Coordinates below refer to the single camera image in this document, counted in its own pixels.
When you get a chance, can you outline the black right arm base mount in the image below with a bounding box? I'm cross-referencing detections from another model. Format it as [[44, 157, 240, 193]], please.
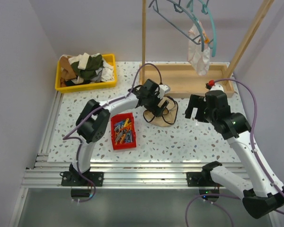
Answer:
[[186, 161, 222, 187]]

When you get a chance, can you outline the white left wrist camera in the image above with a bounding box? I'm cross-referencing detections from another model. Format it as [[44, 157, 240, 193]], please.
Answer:
[[159, 84, 170, 98]]

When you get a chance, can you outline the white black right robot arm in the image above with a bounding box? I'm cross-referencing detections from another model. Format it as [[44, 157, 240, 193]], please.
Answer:
[[185, 90, 284, 219]]

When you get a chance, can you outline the aluminium rail frame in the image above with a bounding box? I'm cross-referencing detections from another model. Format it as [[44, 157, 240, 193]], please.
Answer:
[[21, 91, 256, 190]]

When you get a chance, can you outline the white pink-trimmed underwear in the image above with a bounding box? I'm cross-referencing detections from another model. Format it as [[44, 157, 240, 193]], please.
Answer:
[[187, 21, 210, 76]]

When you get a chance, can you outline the beige underwear black trim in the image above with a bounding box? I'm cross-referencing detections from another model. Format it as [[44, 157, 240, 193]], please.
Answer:
[[143, 96, 178, 127]]

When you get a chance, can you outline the wooden hanger rack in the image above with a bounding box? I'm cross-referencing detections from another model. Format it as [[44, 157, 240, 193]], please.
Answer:
[[139, 0, 275, 99]]

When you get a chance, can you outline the teal clothes hanger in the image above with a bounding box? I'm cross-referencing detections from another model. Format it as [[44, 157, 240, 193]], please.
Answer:
[[186, 0, 217, 57]]

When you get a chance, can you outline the red plastic bin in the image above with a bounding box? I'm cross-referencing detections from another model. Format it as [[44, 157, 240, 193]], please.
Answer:
[[110, 113, 137, 150]]

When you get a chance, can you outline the orange clothespin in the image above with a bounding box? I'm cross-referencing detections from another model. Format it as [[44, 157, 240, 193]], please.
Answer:
[[203, 32, 210, 44]]

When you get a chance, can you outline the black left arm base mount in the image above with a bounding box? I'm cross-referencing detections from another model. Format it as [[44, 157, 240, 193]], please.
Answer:
[[60, 164, 104, 186]]

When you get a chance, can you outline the grey-blue clothes hanger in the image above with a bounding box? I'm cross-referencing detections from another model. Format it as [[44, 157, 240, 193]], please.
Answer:
[[147, 0, 205, 52]]

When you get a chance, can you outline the yellow plastic laundry tray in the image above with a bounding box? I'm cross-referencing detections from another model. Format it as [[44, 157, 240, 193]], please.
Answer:
[[55, 53, 117, 93]]

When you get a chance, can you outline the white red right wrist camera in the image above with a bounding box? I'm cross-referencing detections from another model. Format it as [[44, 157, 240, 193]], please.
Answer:
[[205, 80, 224, 92]]

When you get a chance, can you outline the pile of mixed clothes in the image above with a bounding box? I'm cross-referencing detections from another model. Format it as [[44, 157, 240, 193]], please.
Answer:
[[59, 53, 114, 87]]

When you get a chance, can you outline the pile of coloured clothespins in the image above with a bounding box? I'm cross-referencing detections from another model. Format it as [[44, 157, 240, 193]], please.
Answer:
[[114, 118, 133, 145]]

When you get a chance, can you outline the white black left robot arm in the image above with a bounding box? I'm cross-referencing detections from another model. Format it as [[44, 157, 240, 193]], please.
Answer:
[[63, 79, 170, 186]]

